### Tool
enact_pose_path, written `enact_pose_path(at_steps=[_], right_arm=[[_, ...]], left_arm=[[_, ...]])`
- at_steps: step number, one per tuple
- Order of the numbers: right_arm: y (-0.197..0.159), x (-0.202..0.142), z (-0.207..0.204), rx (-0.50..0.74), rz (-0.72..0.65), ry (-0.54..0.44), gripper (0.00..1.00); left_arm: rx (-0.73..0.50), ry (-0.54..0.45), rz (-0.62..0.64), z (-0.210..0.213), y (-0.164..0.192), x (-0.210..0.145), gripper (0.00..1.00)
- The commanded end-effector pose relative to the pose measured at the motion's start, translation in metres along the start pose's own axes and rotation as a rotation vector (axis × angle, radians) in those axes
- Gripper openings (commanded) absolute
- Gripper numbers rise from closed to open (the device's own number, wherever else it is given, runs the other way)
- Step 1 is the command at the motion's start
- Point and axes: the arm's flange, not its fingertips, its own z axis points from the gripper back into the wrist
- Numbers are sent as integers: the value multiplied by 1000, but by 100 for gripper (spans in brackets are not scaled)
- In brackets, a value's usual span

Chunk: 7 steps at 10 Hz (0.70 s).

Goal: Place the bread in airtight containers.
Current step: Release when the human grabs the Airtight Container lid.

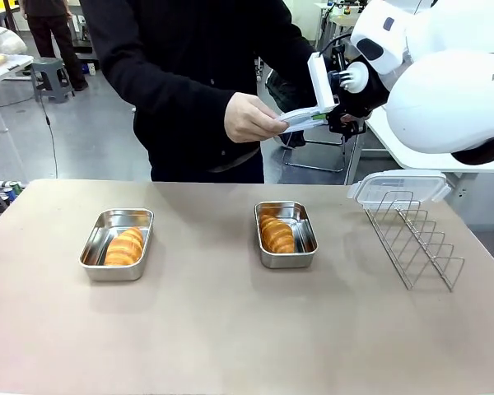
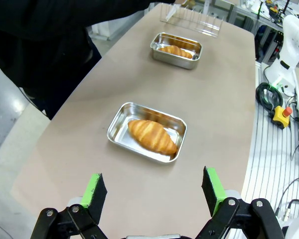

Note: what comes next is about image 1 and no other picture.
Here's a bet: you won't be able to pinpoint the bystander in dark clothes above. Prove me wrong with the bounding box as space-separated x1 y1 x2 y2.
17 0 90 92

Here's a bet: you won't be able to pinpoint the steel wire lid rack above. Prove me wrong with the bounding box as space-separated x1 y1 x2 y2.
363 190 467 294

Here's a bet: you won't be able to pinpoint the rectangular steel container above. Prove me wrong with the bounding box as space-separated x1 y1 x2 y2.
79 208 155 282
254 200 319 270

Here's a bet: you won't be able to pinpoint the black hanging cable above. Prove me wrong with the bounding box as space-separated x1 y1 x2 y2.
37 80 59 179

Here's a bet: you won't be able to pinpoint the white work table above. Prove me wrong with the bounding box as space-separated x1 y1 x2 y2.
344 105 494 187

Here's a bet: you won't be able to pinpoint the clear lid with white clips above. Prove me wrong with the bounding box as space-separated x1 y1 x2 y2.
277 105 335 135
351 169 453 206

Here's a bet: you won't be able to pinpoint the golden croissant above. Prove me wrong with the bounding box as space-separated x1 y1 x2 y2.
259 213 296 255
103 225 145 267

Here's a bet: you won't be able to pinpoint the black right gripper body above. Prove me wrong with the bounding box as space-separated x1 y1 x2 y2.
336 65 391 121

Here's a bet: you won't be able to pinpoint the white side table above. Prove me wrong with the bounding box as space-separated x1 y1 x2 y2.
0 52 35 133

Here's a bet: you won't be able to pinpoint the person in black clothes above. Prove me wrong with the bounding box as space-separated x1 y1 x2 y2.
78 0 319 184

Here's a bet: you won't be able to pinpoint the person's right forearm black sleeve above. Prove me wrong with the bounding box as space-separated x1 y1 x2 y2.
88 0 242 137

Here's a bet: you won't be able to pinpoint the person's right hand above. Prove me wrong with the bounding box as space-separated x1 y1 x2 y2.
224 91 289 144

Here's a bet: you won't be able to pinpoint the drink cans in tray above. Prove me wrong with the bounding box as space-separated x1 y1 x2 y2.
0 179 26 216

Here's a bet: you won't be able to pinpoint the grey plastic stool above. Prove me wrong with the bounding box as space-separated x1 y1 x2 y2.
30 57 77 105

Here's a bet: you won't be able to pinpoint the black metal frame chair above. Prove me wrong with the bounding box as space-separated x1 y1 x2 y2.
265 68 352 174

